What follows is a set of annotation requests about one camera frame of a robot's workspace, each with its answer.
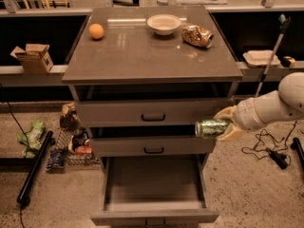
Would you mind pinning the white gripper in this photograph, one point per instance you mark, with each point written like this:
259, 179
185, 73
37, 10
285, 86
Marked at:
244, 113

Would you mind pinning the green soda can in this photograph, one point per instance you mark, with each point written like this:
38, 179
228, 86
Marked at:
211, 128

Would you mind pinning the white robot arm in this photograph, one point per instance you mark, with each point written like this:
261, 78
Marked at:
283, 105

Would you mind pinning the grey top drawer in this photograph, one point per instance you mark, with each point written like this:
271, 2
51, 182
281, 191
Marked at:
148, 112

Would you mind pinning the grey drawer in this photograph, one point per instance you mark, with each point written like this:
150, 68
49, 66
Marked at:
154, 191
112, 147
148, 112

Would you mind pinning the grey middle drawer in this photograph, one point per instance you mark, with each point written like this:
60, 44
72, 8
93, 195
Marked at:
112, 147

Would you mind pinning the crushed brown snack can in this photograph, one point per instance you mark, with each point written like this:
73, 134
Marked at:
197, 36

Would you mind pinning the grey bottom drawer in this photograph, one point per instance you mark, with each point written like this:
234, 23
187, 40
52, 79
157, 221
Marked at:
154, 191

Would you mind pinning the grey drawer cabinet with counter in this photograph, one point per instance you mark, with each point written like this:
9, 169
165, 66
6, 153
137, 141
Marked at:
132, 63

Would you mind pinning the black floor bar right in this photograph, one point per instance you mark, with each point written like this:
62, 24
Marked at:
296, 145

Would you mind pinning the black floor bar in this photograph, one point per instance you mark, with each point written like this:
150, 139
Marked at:
296, 145
23, 197

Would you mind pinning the white styrofoam tray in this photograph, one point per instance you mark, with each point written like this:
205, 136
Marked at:
260, 58

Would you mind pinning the small yellow black object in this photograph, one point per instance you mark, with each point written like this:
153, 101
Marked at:
288, 61

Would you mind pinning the reacher grabber tool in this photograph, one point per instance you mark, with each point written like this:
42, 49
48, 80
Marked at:
284, 23

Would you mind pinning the white bowl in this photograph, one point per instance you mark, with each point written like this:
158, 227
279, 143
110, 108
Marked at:
163, 24

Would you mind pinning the red and dark snack bags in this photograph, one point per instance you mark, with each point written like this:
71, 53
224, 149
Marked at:
79, 143

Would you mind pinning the brown snack bag on floor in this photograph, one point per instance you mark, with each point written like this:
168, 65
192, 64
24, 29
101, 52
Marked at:
69, 119

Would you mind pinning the orange fruit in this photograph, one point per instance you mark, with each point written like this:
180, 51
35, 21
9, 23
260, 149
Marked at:
96, 31

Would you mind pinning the blue snack packet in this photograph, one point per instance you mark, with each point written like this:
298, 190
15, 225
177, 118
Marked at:
56, 159

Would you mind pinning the green chip bag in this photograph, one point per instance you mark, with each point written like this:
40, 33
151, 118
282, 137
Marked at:
32, 139

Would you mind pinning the cardboard box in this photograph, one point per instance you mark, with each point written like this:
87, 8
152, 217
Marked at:
34, 58

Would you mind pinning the black floor bar left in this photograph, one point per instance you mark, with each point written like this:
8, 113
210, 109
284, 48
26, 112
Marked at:
23, 197

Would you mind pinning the black power adapter with cable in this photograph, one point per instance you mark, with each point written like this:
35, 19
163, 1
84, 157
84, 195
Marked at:
268, 146

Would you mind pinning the wire basket on floor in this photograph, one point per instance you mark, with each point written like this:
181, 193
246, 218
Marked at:
73, 159

